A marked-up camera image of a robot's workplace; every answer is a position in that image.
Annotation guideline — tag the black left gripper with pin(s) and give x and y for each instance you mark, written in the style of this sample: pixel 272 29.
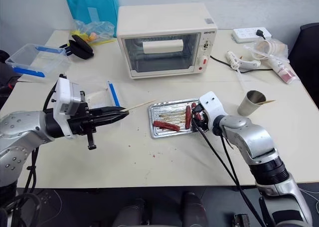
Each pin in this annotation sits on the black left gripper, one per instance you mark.
pixel 81 123

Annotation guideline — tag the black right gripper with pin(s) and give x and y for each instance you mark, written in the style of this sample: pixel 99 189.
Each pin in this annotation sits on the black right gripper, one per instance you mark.
pixel 204 119

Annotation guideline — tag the wooden skewer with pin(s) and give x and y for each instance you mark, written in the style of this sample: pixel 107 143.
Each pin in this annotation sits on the wooden skewer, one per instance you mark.
pixel 140 105
pixel 268 102

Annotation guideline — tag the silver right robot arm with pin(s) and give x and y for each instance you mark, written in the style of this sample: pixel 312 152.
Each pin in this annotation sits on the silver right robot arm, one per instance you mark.
pixel 251 137

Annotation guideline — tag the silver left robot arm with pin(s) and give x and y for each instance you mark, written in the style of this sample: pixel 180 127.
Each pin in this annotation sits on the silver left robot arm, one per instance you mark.
pixel 23 127

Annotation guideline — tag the long red sausage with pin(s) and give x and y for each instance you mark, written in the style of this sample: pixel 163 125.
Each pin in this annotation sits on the long red sausage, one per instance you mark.
pixel 188 116
pixel 166 125

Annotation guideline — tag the short red sausage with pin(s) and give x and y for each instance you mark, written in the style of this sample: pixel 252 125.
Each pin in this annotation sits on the short red sausage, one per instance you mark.
pixel 193 105

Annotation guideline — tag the silver ribbed metal tray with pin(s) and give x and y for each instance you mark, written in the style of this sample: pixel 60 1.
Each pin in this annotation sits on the silver ribbed metal tray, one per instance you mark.
pixel 169 117

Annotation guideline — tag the stainless steel cup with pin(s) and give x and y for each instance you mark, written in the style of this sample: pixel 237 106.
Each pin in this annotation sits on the stainless steel cup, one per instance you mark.
pixel 249 104

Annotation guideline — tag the clear lid with blue clip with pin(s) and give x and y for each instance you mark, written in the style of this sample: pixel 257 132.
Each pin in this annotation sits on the clear lid with blue clip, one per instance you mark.
pixel 113 92

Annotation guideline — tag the white handheld lighter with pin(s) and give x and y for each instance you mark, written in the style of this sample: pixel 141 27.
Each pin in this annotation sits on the white handheld lighter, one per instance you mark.
pixel 245 62

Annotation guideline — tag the black round lid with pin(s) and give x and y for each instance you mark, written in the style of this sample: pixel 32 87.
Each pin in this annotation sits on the black round lid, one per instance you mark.
pixel 81 47

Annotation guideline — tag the clear bag with yellow items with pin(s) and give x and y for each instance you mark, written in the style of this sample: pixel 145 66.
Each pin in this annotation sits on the clear bag with yellow items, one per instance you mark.
pixel 98 30

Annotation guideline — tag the clear container with blue clips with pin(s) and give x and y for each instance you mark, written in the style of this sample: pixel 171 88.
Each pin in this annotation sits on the clear container with blue clips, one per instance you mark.
pixel 37 60

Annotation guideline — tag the white power strip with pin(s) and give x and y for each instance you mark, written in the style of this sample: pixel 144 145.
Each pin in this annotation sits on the white power strip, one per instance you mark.
pixel 245 35

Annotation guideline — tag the cream toaster oven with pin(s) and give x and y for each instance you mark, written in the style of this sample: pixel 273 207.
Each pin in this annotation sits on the cream toaster oven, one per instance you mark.
pixel 162 25

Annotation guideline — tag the clear plastic bag with packets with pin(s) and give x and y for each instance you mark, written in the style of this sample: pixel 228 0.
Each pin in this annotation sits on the clear plastic bag with packets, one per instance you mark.
pixel 276 55

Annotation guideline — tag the black power plug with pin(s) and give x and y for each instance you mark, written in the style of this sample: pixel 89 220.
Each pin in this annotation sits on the black power plug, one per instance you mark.
pixel 261 34

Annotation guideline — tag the black equipment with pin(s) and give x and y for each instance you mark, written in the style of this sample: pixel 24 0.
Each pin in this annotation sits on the black equipment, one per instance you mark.
pixel 6 74

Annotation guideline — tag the teal fabric bag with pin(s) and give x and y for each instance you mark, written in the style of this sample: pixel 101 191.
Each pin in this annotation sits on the teal fabric bag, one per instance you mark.
pixel 92 2

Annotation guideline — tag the small black box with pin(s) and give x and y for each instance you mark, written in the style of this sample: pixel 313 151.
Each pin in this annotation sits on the small black box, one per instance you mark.
pixel 241 220

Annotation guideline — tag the black chair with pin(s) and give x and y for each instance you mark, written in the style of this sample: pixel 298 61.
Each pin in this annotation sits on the black chair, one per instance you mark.
pixel 306 57

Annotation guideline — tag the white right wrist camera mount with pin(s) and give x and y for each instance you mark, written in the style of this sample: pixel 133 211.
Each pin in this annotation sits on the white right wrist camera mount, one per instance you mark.
pixel 211 104

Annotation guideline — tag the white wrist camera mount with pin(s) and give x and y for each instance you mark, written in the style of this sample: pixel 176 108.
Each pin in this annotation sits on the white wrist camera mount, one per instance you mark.
pixel 211 104
pixel 65 97

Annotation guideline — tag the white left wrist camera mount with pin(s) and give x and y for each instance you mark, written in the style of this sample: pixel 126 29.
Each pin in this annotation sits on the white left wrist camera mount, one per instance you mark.
pixel 65 97

